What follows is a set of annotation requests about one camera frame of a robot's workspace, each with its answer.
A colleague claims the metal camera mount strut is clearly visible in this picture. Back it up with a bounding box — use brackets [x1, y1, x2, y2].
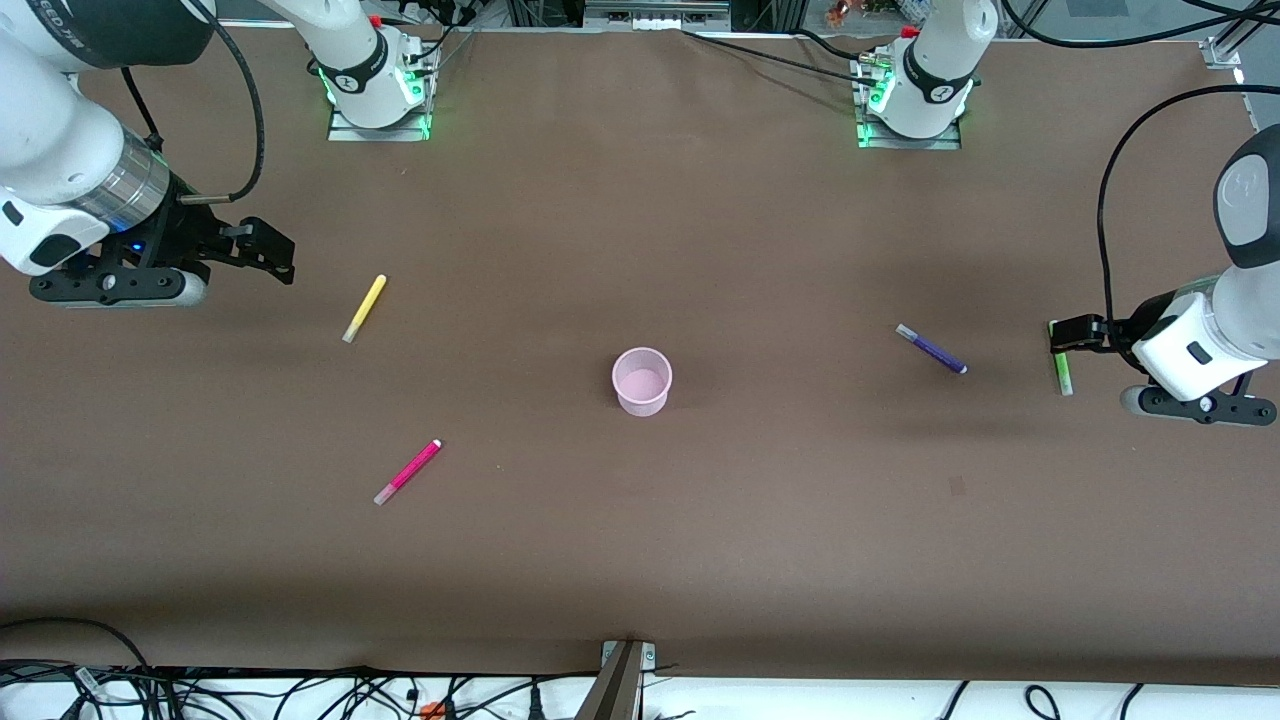
[575, 640, 657, 720]

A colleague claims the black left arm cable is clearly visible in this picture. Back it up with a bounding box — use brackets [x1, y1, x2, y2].
[1095, 84, 1280, 326]

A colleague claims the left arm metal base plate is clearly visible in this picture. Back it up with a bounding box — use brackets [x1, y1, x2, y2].
[855, 55, 963, 151]

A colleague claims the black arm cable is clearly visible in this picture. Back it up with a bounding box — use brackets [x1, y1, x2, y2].
[1095, 84, 1280, 326]
[178, 0, 265, 206]

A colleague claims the yellow pen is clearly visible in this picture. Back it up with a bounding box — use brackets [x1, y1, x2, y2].
[341, 274, 388, 345]

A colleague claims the purple pen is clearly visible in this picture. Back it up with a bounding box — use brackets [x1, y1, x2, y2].
[895, 323, 969, 376]

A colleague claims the aluminium profile bar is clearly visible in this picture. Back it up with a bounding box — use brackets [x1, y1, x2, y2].
[1215, 0, 1280, 56]

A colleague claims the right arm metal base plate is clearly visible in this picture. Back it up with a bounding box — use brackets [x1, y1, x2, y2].
[328, 55, 434, 142]

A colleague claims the pink pen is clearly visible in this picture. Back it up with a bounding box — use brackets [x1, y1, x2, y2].
[373, 439, 443, 507]

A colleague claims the grey metal frame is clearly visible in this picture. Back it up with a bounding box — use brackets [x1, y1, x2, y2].
[583, 0, 733, 31]

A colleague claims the green pen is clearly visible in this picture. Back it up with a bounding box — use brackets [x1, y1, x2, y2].
[1047, 320, 1075, 397]

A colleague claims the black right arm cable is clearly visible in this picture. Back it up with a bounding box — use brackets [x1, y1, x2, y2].
[178, 0, 265, 206]

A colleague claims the pink pen holder cup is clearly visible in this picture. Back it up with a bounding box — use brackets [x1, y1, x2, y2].
[611, 347, 674, 418]

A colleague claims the black cable on table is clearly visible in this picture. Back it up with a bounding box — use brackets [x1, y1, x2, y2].
[680, 28, 881, 86]

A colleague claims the black looped floor cable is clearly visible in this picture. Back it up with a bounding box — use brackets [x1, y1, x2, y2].
[0, 617, 151, 669]

